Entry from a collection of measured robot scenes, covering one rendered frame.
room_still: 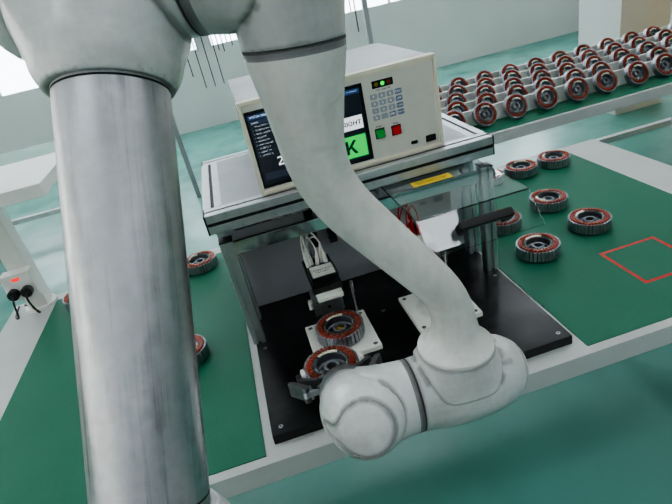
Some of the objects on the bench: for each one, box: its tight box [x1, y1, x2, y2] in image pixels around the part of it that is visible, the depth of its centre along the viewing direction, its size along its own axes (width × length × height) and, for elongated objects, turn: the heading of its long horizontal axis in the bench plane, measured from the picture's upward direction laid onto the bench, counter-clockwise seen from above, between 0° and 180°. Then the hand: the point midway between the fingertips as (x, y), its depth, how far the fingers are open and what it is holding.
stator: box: [195, 334, 209, 366], centre depth 128 cm, size 11×11×4 cm
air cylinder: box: [309, 289, 345, 316], centre depth 131 cm, size 5×8×6 cm
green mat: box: [0, 252, 266, 504], centre depth 135 cm, size 94×61×1 cm, turn 34°
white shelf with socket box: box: [0, 152, 58, 320], centre depth 151 cm, size 35×37×46 cm
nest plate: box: [305, 309, 383, 355], centre depth 119 cm, size 15×15×1 cm
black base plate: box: [256, 249, 572, 445], centre depth 123 cm, size 47×64×2 cm
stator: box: [516, 232, 561, 263], centre depth 137 cm, size 11×11×4 cm
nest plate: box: [398, 294, 483, 334], centre depth 122 cm, size 15×15×1 cm
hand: (332, 368), depth 103 cm, fingers closed on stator, 11 cm apart
